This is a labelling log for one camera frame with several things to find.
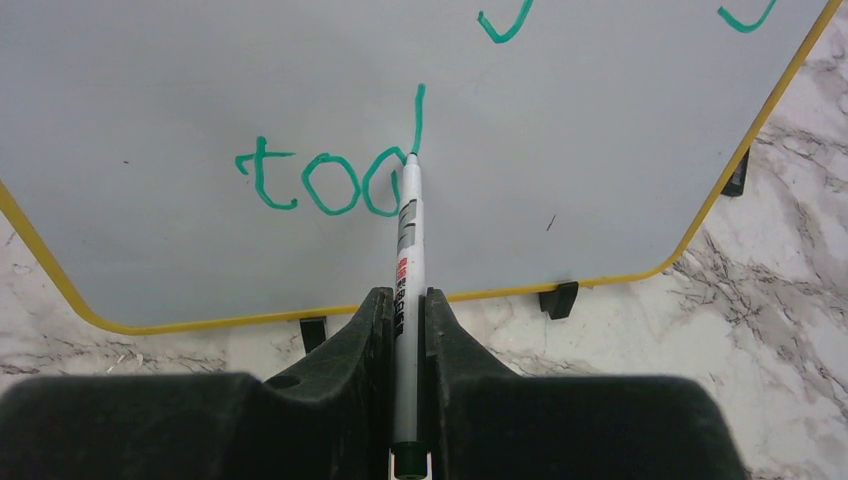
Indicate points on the yellow framed whiteboard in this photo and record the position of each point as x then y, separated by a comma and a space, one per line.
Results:
177, 165

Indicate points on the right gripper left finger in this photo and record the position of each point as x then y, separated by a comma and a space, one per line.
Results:
324, 417

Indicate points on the wire whiteboard stand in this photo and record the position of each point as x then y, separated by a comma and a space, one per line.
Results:
557, 304

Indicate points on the white green marker pen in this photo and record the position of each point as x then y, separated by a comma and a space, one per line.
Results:
408, 446

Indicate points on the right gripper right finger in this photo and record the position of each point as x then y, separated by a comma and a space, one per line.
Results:
493, 423

